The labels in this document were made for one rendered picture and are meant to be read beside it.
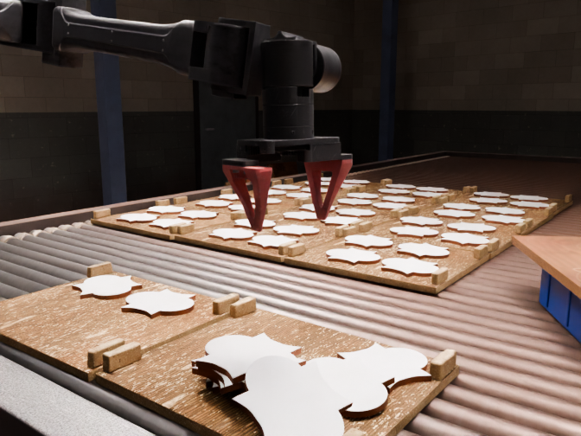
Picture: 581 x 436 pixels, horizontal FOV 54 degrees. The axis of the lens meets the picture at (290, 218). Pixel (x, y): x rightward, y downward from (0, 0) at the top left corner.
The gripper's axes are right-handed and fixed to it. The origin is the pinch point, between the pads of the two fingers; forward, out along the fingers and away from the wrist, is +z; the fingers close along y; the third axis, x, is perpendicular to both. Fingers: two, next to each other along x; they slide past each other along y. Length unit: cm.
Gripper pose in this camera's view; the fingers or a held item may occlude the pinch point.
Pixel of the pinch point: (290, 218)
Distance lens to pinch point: 65.6
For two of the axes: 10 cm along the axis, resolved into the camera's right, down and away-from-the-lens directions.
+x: -6.3, -1.3, 7.6
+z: 0.2, 9.8, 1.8
